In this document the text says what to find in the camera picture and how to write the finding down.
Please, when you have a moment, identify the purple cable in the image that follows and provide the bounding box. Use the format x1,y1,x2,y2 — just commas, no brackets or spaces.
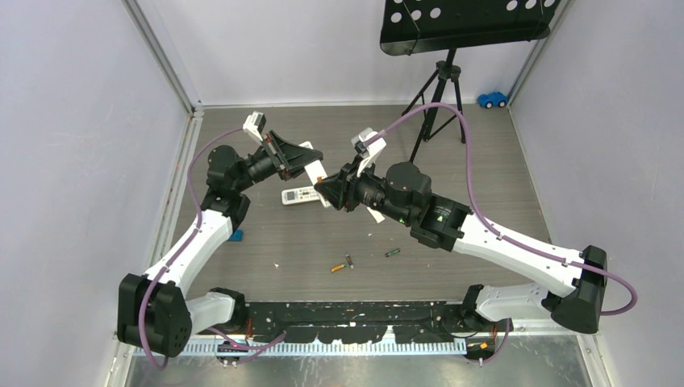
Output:
137,127,247,371
369,102,639,317

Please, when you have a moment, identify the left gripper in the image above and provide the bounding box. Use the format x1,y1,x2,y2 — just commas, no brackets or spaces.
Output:
234,131,322,194

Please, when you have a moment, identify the white remote control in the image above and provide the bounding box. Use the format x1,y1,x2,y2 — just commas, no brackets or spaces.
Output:
305,160,331,208
281,186,320,206

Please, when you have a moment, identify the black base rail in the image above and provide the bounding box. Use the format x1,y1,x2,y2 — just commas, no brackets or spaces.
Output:
215,301,513,344

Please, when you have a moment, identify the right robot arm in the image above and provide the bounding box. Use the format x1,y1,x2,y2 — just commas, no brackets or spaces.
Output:
314,162,607,334

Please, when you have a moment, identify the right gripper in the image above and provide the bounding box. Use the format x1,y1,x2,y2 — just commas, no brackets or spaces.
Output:
315,153,412,226

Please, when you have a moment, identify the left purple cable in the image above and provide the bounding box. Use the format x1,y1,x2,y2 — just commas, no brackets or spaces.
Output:
137,127,247,371

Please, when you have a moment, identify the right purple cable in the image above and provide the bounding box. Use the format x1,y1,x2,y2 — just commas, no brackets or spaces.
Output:
369,102,639,317

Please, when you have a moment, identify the white battery cover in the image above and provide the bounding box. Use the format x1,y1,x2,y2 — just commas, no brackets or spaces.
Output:
367,208,386,223

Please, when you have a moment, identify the blue toy brick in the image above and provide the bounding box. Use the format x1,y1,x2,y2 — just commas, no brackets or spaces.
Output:
227,230,244,242

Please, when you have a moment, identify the green battery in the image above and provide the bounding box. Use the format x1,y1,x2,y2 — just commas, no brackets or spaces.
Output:
384,248,401,257

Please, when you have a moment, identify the black music stand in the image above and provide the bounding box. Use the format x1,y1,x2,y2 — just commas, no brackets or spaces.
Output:
379,0,562,164

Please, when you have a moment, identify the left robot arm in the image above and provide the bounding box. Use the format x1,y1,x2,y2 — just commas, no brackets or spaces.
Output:
116,131,323,359

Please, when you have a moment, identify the blue toy car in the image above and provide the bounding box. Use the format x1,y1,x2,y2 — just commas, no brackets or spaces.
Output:
477,92,508,109

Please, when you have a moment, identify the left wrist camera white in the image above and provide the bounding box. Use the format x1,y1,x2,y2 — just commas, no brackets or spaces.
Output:
242,111,266,144

